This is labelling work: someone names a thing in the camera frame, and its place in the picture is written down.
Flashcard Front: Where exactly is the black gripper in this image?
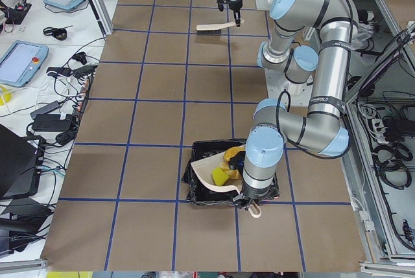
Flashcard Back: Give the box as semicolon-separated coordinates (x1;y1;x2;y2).
217;0;243;27
232;187;263;209

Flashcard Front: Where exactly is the white hand brush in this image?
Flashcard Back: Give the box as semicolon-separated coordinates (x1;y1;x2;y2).
196;21;236;35

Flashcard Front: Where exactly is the brown bread roll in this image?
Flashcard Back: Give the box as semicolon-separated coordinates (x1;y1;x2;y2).
219;146;246;180

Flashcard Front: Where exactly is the yellow sponge piece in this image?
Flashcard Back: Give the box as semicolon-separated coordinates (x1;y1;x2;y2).
211;167;230;186

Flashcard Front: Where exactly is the beige plastic dustpan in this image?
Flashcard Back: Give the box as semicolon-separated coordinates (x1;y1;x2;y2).
191;145;261;218

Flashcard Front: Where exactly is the black lined trash bin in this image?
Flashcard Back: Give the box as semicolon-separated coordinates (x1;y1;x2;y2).
184;132;283;218

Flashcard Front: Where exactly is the white crumpled cloth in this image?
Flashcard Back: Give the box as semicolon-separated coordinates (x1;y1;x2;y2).
351;23;374;51

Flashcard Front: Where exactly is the power strip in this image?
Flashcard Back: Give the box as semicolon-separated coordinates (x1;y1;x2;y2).
73;73;95;121

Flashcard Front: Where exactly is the black round tape roll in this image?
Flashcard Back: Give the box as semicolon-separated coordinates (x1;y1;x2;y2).
42;25;72;41

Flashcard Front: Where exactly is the black power adapter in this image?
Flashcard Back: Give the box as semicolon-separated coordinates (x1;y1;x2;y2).
31;114;77;132

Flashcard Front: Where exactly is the blue teach pendant near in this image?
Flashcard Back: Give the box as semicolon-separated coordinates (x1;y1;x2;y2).
1;40;49;87

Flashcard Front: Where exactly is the black laptop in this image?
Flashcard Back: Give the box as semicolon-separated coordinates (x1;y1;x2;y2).
1;126;45;200

